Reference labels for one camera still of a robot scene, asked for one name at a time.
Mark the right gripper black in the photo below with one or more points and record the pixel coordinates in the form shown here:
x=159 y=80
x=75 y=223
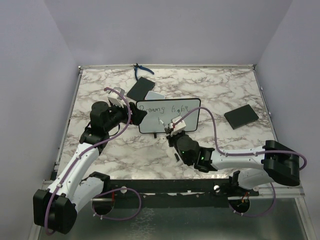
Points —
x=170 y=138

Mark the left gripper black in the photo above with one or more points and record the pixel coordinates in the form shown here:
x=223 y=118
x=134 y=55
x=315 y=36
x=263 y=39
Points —
x=137 y=114

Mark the black marker cap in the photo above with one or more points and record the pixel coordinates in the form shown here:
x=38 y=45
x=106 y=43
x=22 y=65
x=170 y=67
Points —
x=177 y=157

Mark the small whiteboard black frame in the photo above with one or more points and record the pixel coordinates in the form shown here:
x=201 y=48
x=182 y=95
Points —
x=165 y=110

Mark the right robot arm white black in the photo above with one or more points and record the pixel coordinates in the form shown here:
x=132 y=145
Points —
x=272 y=162

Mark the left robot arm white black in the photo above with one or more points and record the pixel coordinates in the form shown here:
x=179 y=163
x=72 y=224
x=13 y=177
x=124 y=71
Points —
x=56 y=208

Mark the black rectangular box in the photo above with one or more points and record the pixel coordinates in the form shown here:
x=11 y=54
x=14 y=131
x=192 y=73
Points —
x=140 y=89

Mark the small white square device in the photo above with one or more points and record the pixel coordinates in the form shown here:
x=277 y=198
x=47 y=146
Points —
x=151 y=95

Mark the black eraser block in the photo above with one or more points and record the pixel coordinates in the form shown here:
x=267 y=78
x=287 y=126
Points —
x=241 y=116

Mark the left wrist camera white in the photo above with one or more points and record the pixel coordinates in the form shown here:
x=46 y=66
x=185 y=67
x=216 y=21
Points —
x=116 y=99

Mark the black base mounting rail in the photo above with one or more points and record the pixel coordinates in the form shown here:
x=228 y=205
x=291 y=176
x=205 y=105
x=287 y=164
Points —
x=175 y=193

